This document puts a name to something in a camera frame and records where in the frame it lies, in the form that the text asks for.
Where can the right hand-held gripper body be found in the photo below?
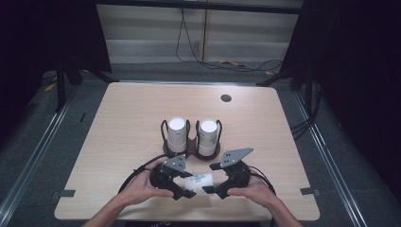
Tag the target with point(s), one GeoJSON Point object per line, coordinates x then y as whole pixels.
{"type": "Point", "coordinates": [238, 175]}

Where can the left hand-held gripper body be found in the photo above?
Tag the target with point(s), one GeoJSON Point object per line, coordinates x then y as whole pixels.
{"type": "Point", "coordinates": [167, 176]}

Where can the white printed paper cup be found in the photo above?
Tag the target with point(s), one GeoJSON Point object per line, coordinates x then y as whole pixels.
{"type": "Point", "coordinates": [198, 183]}

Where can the person's right hand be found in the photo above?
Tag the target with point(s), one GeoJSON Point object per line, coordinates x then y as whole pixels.
{"type": "Point", "coordinates": [255, 189]}

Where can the person's left hand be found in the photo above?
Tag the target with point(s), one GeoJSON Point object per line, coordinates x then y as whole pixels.
{"type": "Point", "coordinates": [142, 189]}

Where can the round dark table grommet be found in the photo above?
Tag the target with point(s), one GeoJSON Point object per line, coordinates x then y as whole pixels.
{"type": "Point", "coordinates": [226, 98]}

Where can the grey tape strip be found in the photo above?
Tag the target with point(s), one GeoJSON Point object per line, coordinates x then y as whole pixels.
{"type": "Point", "coordinates": [307, 191]}
{"type": "Point", "coordinates": [67, 193]}

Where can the yellow scrap on floor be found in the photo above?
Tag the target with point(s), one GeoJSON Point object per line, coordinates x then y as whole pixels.
{"type": "Point", "coordinates": [232, 63]}
{"type": "Point", "coordinates": [49, 87]}

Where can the black metal stand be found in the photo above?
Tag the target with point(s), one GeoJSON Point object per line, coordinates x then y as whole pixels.
{"type": "Point", "coordinates": [60, 88]}
{"type": "Point", "coordinates": [277, 77]}

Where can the black overhead bar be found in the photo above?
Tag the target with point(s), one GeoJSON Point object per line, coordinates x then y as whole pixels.
{"type": "Point", "coordinates": [201, 6]}

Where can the black curtain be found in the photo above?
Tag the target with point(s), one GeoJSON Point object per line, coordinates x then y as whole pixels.
{"type": "Point", "coordinates": [47, 34]}
{"type": "Point", "coordinates": [356, 63]}

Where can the metal floor rail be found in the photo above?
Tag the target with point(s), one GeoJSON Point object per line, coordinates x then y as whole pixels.
{"type": "Point", "coordinates": [34, 151]}
{"type": "Point", "coordinates": [327, 157]}

